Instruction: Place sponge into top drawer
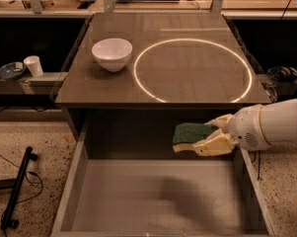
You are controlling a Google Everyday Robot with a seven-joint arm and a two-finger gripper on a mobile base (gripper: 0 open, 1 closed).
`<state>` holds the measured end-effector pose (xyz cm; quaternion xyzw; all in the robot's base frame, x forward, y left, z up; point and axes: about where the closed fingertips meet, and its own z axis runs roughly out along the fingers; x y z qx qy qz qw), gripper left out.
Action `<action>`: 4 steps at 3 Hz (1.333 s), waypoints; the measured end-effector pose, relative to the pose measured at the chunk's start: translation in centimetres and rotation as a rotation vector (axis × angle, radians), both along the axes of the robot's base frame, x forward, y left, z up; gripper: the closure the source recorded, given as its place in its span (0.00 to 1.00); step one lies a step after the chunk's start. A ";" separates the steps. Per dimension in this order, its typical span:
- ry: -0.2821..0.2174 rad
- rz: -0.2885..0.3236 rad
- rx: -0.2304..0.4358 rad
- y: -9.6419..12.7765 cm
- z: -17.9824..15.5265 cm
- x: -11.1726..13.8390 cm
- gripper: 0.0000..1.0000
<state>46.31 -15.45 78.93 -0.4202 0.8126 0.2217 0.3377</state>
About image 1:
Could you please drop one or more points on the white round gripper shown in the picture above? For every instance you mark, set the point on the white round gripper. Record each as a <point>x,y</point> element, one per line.
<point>246,126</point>

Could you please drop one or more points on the white paper cup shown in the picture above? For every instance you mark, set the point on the white paper cup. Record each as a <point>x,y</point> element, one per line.
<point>33,64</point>

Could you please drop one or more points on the low shelf on left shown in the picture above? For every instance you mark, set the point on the low shelf on left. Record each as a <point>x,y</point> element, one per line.
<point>47,84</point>

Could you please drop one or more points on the white bowl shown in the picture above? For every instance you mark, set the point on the white bowl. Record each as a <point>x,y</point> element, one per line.
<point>112,54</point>

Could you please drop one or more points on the green and yellow sponge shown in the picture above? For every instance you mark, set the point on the green and yellow sponge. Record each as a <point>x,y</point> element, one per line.
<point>188,133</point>

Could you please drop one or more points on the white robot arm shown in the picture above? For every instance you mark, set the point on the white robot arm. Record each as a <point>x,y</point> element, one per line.
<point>279,122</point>

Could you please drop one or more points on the grey cabinet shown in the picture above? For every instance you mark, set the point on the grey cabinet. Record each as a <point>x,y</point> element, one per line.
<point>179,60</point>

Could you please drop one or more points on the black bar on floor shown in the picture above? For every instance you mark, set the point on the black bar on floor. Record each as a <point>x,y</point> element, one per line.
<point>7,221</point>

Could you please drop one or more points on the open grey top drawer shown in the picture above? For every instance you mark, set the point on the open grey top drawer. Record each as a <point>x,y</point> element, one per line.
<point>125,180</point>

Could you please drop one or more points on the dark plate with items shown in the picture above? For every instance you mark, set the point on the dark plate with items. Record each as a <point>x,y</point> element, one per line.
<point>12,71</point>

